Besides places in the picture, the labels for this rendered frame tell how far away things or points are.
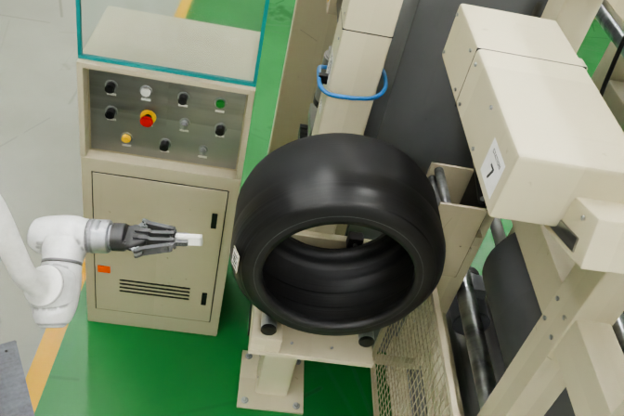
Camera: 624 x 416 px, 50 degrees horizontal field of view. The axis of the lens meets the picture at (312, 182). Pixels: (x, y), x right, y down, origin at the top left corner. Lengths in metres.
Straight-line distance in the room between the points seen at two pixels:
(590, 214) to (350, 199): 0.55
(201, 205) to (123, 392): 0.84
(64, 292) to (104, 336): 1.22
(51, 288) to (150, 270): 1.00
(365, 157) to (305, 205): 0.20
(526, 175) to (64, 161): 2.93
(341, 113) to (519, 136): 0.71
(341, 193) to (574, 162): 0.55
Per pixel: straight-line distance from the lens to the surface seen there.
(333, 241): 2.11
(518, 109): 1.32
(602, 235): 1.22
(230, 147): 2.30
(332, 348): 2.01
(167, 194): 2.40
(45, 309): 1.78
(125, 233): 1.81
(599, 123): 1.38
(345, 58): 1.74
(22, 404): 2.07
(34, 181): 3.67
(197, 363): 2.90
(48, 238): 1.82
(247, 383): 2.85
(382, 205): 1.55
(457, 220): 2.03
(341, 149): 1.63
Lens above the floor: 2.40
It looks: 39 degrees down
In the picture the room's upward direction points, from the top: 14 degrees clockwise
